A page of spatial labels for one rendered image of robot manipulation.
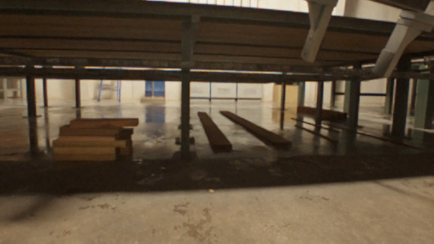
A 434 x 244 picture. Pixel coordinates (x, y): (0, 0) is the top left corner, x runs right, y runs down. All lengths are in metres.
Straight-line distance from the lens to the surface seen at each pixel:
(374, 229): 0.87
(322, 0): 0.35
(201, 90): 6.64
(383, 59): 0.44
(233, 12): 1.21
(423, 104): 3.44
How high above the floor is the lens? 0.42
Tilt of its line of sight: 5 degrees down
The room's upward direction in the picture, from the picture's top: 1 degrees clockwise
